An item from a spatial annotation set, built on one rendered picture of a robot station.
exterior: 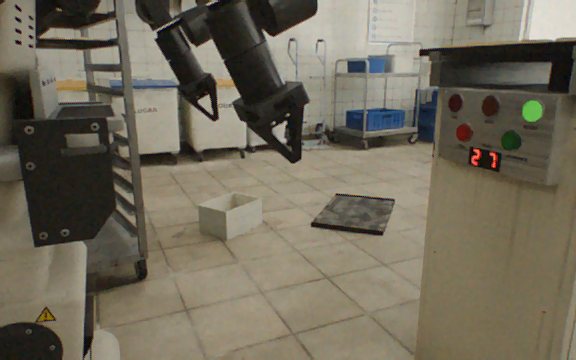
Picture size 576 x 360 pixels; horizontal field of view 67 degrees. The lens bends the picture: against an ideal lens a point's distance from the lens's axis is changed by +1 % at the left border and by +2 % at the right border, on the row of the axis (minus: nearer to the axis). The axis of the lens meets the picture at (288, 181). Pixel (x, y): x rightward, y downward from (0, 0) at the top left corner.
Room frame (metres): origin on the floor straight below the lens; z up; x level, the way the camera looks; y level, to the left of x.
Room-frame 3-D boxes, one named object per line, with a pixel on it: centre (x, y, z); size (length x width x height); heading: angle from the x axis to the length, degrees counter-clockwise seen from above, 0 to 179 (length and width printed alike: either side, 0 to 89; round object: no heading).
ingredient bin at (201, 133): (4.26, 0.74, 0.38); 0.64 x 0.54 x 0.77; 22
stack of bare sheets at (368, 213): (2.48, -0.41, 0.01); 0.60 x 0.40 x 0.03; 161
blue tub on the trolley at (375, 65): (4.80, -0.83, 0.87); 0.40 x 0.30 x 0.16; 28
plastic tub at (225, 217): (2.25, 0.32, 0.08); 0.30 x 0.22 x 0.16; 144
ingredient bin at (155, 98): (3.99, 1.33, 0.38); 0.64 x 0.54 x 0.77; 24
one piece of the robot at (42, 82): (0.64, 0.33, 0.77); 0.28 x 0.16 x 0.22; 24
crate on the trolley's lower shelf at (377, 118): (4.92, -0.99, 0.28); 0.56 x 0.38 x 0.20; 122
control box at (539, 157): (0.76, -0.37, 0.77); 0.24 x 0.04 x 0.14; 24
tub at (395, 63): (5.02, -1.15, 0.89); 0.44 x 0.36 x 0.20; 33
